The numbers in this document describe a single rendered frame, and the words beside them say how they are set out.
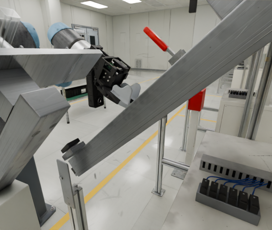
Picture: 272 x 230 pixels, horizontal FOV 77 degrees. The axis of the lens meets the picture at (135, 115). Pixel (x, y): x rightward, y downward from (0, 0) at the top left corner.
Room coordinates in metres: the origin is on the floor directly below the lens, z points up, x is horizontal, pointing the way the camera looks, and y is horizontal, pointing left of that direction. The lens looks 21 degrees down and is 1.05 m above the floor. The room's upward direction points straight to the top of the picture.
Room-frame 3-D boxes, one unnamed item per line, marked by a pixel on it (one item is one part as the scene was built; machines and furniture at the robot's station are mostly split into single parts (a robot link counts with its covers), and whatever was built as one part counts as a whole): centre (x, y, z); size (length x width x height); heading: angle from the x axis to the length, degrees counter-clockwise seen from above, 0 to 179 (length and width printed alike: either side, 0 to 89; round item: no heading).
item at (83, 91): (2.92, 1.01, 0.41); 0.57 x 0.17 x 0.11; 149
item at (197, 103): (1.29, -0.48, 0.39); 0.24 x 0.24 x 0.78; 59
